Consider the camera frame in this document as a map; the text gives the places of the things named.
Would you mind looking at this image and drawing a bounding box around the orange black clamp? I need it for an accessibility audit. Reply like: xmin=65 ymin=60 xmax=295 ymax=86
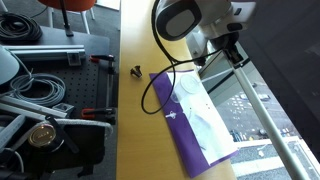
xmin=81 ymin=107 xmax=116 ymax=125
xmin=89 ymin=55 xmax=115 ymax=75

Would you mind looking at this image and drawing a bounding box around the black tripod pole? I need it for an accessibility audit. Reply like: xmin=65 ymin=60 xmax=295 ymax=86
xmin=59 ymin=0 xmax=74 ymax=37

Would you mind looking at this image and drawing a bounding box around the white braided cable sleeve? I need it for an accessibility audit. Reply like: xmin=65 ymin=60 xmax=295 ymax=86
xmin=0 ymin=114 xmax=114 ymax=138

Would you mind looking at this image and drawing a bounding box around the orange black clamp far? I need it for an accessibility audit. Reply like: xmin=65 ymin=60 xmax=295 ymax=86
xmin=89 ymin=55 xmax=115 ymax=75

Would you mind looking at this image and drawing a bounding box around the coiled black cable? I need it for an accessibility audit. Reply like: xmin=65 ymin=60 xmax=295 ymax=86
xmin=0 ymin=11 xmax=44 ymax=44

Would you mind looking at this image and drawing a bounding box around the coiled grey cable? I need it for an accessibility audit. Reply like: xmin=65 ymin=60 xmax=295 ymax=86
xmin=9 ymin=73 xmax=67 ymax=108

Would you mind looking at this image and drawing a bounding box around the orange black clamp near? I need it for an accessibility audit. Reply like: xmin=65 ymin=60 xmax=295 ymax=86
xmin=81 ymin=107 xmax=116 ymax=125

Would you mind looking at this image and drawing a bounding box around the silver window railing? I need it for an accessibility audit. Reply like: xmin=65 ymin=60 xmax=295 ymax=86
xmin=229 ymin=62 xmax=308 ymax=180

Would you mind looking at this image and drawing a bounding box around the black staple remover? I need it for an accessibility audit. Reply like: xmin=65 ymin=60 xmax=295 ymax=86
xmin=130 ymin=65 xmax=142 ymax=78

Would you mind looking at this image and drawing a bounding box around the black velcro strap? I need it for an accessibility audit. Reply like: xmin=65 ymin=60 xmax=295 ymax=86
xmin=45 ymin=115 xmax=80 ymax=154

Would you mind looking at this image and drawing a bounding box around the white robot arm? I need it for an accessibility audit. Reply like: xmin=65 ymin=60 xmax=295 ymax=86
xmin=151 ymin=0 xmax=257 ymax=63

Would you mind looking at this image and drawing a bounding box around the black perforated breadboard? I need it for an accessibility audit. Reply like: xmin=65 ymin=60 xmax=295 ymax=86
xmin=19 ymin=58 xmax=120 ymax=134

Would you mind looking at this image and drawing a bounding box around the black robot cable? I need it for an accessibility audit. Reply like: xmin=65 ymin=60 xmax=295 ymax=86
xmin=141 ymin=0 xmax=224 ymax=115

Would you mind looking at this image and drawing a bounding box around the aluminium extrusion rail pair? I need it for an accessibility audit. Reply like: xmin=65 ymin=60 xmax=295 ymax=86
xmin=5 ymin=45 xmax=86 ymax=66

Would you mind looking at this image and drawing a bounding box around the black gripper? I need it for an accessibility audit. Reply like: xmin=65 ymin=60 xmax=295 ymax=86
xmin=213 ymin=32 xmax=243 ymax=64

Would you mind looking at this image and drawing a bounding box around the round brass metal disc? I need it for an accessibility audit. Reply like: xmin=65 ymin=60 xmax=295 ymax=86
xmin=28 ymin=124 xmax=56 ymax=148

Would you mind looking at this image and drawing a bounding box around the orange chair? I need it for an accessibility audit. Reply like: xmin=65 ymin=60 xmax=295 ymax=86
xmin=38 ymin=0 xmax=96 ymax=34

